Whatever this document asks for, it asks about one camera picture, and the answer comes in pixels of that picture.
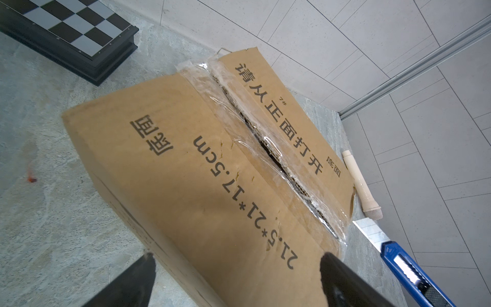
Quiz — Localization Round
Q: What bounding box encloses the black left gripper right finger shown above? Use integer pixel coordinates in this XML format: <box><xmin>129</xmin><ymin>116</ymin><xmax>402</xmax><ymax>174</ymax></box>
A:
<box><xmin>320</xmin><ymin>253</ymin><xmax>393</xmax><ymax>306</ymax></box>

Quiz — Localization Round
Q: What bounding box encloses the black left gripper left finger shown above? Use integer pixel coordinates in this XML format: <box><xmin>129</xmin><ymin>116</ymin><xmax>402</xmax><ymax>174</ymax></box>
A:
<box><xmin>83</xmin><ymin>253</ymin><xmax>156</xmax><ymax>307</ymax></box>

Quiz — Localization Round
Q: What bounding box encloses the blue box cutter knife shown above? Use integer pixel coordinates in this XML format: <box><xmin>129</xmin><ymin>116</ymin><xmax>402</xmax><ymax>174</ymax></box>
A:
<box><xmin>354</xmin><ymin>217</ymin><xmax>455</xmax><ymax>307</ymax></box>

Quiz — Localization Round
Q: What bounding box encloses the brown cardboard express box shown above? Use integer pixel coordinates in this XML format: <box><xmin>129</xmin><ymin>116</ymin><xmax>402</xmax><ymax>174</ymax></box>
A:
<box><xmin>62</xmin><ymin>48</ymin><xmax>354</xmax><ymax>306</ymax></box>

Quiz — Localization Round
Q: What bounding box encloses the clear packing tape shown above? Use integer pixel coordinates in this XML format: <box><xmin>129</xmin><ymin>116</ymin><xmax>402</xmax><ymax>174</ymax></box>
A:
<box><xmin>177</xmin><ymin>58</ymin><xmax>354</xmax><ymax>249</ymax></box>

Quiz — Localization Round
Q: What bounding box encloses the black white chessboard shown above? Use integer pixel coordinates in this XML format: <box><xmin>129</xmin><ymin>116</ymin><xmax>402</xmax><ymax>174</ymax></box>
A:
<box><xmin>1</xmin><ymin>0</ymin><xmax>139</xmax><ymax>86</ymax></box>

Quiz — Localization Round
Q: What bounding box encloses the cream plastic handle tool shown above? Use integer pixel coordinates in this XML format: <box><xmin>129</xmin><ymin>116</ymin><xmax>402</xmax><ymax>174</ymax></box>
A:
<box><xmin>342</xmin><ymin>150</ymin><xmax>383</xmax><ymax>221</ymax></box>

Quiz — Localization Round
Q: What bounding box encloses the aluminium corner post right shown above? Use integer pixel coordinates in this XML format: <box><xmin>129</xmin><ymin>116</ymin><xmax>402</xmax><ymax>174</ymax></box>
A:
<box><xmin>338</xmin><ymin>16</ymin><xmax>490</xmax><ymax>120</ymax></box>

